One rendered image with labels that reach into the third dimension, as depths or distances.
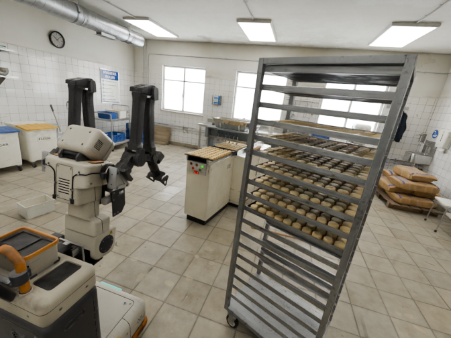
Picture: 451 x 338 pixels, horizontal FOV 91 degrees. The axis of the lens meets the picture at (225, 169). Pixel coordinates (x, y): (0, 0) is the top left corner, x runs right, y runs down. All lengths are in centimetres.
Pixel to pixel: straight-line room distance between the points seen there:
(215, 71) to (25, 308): 627
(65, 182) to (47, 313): 56
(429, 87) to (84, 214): 678
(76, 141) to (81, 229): 48
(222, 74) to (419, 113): 486
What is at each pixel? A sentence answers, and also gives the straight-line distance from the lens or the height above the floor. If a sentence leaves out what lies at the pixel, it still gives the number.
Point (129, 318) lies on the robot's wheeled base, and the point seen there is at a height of 27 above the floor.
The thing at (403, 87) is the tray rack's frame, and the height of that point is 171.
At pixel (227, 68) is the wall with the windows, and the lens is 665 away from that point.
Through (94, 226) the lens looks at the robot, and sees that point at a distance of 141.
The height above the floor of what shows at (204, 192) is 47.
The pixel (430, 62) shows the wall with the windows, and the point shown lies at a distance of 693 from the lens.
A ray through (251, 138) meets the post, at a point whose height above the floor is 140.
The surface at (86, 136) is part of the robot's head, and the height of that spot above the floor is 135.
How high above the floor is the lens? 160
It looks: 18 degrees down
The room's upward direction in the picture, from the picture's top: 7 degrees clockwise
